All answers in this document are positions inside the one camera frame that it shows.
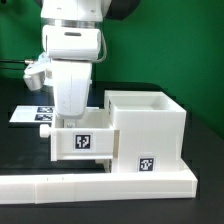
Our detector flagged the white L-shaped fence wall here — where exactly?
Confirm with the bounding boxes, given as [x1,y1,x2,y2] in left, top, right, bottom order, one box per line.
[0,160,198,204]

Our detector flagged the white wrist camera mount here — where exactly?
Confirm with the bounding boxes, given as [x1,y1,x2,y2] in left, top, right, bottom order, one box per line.
[23,61,53,91]

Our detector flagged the white drawer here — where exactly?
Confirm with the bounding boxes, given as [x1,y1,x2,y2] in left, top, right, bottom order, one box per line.
[95,160,111,173]
[40,108,117,161]

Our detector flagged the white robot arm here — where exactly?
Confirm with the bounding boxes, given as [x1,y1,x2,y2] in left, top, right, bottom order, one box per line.
[34,0,141,119]

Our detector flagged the white drawer cabinet box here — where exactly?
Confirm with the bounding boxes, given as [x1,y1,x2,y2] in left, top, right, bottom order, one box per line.
[104,90,186,173]

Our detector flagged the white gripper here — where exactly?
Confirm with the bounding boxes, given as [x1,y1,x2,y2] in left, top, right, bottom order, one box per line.
[42,25,101,119]

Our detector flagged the white marker tag plate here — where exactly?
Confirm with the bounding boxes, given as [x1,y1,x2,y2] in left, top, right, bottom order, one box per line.
[9,105,54,123]

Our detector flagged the black base cables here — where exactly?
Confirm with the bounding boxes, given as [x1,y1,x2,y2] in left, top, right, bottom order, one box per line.
[0,58,34,71]

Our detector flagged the grey camera cable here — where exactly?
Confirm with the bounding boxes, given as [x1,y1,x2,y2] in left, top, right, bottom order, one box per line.
[94,33,108,64]

